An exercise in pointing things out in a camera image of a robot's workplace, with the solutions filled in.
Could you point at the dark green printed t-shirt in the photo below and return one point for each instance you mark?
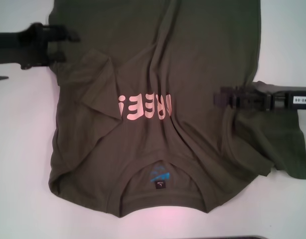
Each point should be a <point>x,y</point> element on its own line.
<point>168,62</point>

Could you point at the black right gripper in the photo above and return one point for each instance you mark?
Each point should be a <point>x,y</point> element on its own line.
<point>287,99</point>

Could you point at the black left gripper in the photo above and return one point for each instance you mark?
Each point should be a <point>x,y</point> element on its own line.
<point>23,47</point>

